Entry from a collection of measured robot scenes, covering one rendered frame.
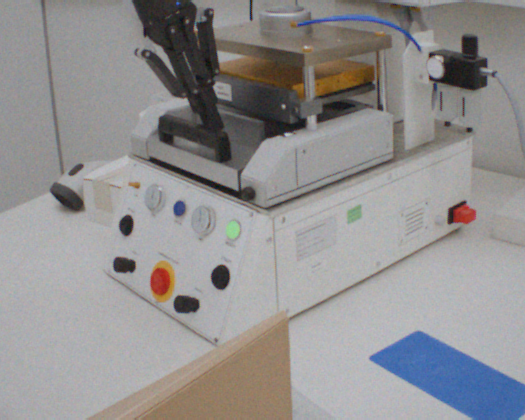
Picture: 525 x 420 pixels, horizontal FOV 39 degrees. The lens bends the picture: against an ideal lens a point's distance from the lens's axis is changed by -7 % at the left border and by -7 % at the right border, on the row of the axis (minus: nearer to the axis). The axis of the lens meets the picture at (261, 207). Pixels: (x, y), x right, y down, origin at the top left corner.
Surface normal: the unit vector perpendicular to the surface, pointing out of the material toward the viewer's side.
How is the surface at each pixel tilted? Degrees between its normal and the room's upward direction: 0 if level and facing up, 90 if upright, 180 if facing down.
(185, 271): 65
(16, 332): 0
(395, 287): 0
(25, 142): 90
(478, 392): 0
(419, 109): 90
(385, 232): 90
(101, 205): 90
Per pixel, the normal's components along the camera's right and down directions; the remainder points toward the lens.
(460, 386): -0.06, -0.92
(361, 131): 0.65, 0.26
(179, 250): -0.71, -0.12
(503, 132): -0.64, 0.33
